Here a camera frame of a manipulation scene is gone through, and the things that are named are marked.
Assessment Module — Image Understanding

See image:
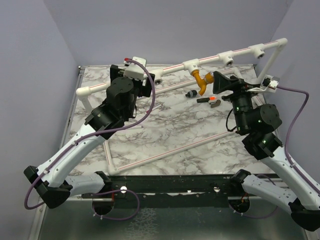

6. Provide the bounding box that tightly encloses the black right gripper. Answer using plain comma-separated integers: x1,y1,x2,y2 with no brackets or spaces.
213,70,261,132

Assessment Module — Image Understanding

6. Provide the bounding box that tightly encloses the orange water faucet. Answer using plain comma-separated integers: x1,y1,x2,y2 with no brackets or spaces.
191,69,215,96

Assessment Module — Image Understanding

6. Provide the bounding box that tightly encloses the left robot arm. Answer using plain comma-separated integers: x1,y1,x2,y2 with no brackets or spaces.
23,62,156,209

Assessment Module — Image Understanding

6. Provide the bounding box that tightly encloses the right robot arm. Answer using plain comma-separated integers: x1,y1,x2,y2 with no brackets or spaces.
212,71,320,232

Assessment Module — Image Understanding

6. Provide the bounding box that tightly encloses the small black knob fitting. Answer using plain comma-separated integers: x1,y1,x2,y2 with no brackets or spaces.
185,90,198,98

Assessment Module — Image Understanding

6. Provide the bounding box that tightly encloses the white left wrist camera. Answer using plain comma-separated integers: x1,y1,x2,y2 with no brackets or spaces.
123,56,147,81

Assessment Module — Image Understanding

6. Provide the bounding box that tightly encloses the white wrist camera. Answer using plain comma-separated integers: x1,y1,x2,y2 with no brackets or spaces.
248,74,281,94
123,56,147,81

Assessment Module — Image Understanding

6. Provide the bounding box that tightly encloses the white pipe frame with tees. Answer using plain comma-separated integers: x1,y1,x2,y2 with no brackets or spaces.
75,37,288,175

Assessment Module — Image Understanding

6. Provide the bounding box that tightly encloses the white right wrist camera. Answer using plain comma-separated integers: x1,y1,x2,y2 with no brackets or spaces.
248,74,281,94

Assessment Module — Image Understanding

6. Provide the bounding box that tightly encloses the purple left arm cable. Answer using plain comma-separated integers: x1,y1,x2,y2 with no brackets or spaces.
24,59,157,210

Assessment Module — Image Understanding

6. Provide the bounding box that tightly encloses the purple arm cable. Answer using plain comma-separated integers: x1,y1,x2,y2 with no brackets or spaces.
277,84,320,193
24,59,157,210

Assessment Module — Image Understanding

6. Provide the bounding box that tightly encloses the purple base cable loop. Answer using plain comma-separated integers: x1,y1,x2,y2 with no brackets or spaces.
93,187,141,221

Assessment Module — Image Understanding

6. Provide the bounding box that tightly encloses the black table front rail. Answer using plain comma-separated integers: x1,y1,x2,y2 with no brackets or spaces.
81,174,245,209

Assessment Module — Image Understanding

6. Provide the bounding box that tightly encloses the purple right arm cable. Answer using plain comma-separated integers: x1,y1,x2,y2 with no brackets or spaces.
277,84,320,193

